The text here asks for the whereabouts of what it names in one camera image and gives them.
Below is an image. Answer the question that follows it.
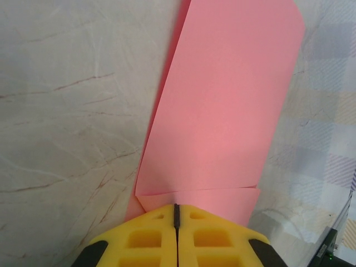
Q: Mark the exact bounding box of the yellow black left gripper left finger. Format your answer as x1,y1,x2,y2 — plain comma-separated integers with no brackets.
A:
75,204,178,267

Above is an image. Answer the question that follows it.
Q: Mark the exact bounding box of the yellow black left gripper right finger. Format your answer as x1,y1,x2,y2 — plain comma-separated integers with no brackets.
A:
177,204,289,267

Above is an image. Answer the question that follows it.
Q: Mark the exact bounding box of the pink paper sheet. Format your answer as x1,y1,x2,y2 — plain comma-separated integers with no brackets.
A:
125,0,306,233

